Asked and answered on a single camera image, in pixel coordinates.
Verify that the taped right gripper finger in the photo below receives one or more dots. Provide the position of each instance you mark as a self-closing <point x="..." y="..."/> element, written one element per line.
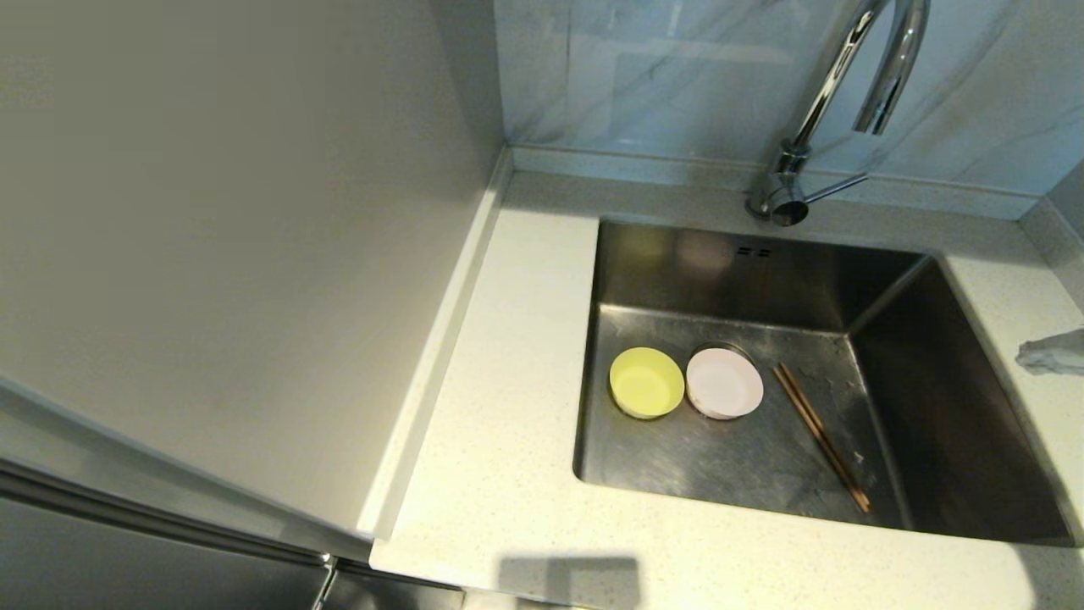
<point x="1059" y="364"/>
<point x="1063" y="343"/>

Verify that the brown wooden chopstick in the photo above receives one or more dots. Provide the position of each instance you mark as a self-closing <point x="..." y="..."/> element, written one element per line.
<point x="828" y="434"/>
<point x="817" y="439"/>

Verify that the pale pink bowl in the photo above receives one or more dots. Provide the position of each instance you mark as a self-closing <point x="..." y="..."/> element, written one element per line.
<point x="724" y="383"/>

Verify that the yellow plastic bowl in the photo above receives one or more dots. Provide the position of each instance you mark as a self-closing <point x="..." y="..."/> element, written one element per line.
<point x="647" y="383"/>

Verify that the stainless steel sink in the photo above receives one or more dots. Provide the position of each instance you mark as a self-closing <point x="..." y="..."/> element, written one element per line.
<point x="931" y="424"/>

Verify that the chrome gooseneck faucet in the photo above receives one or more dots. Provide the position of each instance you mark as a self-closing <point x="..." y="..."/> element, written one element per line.
<point x="834" y="76"/>

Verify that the beige tall cabinet side panel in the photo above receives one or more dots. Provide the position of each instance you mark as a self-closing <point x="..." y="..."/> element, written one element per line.
<point x="212" y="254"/>

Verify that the chrome cabinet trim strip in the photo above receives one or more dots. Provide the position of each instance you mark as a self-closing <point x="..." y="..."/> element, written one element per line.
<point x="169" y="524"/>

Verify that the grey tall cabinet door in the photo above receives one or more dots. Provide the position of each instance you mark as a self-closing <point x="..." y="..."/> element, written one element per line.
<point x="127" y="568"/>

